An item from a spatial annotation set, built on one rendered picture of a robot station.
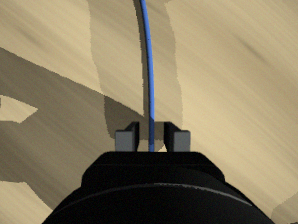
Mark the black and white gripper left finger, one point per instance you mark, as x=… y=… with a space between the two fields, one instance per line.
x=129 y=138

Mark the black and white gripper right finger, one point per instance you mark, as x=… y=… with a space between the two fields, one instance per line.
x=175 y=139

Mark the dark blue cable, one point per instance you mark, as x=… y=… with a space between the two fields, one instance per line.
x=150 y=75

